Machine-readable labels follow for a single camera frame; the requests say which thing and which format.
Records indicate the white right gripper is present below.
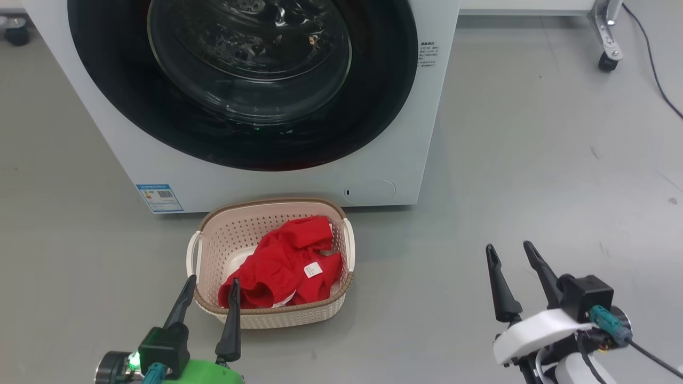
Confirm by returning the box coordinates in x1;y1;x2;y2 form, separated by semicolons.
486;241;596;366

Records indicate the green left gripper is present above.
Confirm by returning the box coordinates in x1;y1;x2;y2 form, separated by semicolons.
162;275;246;384

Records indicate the red cloth garment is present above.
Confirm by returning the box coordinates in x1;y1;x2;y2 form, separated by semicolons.
218;216;343;310

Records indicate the cream perforated laundry basket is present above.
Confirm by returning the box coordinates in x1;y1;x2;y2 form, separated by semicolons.
186;198;355;329

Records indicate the white front-load washing machine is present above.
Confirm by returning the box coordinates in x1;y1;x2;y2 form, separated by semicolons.
21;0;460;214

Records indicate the blue energy label sticker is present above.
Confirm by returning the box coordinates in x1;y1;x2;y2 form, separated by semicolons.
136;184;184;214

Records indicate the round white filter cover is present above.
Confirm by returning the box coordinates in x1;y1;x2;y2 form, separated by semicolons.
343;179;396;203

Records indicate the metal partition foot with caster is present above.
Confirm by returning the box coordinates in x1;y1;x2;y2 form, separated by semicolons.
589;0;624;73

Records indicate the black caster wheel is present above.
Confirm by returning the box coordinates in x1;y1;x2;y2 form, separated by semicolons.
0;16;31;47

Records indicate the teal left camera connector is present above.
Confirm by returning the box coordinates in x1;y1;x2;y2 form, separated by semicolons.
141;363;169;384

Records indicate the teal camera connector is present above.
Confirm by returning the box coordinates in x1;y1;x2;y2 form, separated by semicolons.
590;306;633;345
141;363;169;384

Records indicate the teal right camera connector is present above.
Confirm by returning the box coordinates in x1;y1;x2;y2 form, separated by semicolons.
590;306;633;345

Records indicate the black right camera cable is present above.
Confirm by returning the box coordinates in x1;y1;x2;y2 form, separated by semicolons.
630;340;683;380

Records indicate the black floor cable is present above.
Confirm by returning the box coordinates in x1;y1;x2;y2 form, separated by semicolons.
622;3;683;121

